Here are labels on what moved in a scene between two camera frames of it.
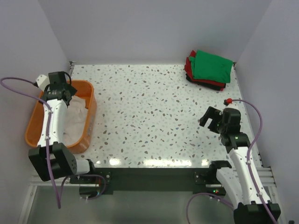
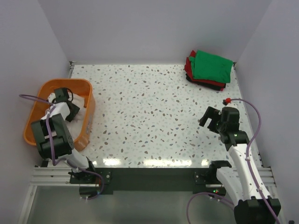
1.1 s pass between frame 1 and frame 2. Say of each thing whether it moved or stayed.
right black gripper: stayed
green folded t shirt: stayed
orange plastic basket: stayed
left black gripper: moved
